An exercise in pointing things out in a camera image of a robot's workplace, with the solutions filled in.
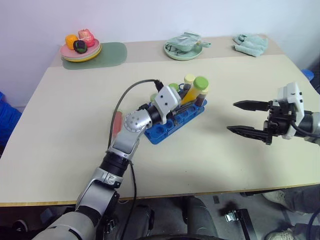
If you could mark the red test tube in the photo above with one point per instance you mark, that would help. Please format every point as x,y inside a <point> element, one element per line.
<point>117,123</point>

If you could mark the pink plate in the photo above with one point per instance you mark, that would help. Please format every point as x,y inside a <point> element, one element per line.
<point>67,51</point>

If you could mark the test tube small green cap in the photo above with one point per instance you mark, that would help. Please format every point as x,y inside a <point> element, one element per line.
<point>173,86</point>

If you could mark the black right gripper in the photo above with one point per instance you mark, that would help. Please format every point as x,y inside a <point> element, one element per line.
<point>278,120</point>

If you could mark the blue plastic crate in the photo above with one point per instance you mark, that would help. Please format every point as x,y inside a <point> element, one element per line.
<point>7,117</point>

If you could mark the blue test tube rack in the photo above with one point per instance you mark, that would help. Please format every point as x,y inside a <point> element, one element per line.
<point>160,132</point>

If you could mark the dark test tube yellow cap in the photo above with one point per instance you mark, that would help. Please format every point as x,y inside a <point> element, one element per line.
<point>189,79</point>

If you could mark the white shoe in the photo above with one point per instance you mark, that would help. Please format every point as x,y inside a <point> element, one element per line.
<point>281,235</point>
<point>276,198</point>

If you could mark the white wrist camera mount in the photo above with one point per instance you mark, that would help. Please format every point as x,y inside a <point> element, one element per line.
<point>166,98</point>
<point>292,93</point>

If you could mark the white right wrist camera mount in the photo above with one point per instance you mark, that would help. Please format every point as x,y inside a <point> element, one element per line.
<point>292,93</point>

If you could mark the mint green towel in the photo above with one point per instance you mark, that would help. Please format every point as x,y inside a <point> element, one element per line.
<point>251,45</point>

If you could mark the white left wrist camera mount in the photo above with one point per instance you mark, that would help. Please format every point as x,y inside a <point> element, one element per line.
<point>166,98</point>

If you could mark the grey trouser leg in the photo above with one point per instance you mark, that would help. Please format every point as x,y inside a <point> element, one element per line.
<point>303,197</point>

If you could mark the blue round container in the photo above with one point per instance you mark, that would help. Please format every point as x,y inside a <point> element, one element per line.
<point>308,74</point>

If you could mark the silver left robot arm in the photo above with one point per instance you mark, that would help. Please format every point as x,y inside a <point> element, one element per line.
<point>130,140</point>

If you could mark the light green stacked plate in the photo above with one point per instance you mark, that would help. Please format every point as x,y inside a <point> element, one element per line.
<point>82,57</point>

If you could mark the yellow plate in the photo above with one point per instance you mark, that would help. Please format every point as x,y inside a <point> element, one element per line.
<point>87,59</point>

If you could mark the green placemat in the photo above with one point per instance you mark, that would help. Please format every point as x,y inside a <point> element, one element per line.
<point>112,55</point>

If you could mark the mint green pouch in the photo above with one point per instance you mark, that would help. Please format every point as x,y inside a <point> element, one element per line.
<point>186,41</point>

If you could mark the dark rounded shape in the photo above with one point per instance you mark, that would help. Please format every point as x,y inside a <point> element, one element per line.
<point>197,217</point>

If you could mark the mint green plate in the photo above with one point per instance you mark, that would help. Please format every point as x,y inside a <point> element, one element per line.
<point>182,55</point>

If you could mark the black metal frame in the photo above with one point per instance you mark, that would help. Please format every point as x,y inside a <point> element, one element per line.
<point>242,222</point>

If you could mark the orange toy fruit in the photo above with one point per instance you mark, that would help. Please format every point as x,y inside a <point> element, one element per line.
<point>71,41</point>

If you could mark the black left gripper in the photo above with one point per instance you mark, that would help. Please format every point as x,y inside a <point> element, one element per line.
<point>172,117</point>

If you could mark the dark purple toy fruit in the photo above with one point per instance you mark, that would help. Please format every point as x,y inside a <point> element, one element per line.
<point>80,46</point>

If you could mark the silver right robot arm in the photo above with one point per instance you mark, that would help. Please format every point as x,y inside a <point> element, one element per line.
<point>311,123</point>

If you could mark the pink toy peach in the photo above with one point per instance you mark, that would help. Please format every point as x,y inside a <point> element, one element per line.
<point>86,37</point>

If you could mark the yellow test tube green cap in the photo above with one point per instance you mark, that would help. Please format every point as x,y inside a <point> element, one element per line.
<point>192,92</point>

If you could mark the brown test tube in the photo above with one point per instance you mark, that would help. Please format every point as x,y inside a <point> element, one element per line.
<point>201,99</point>

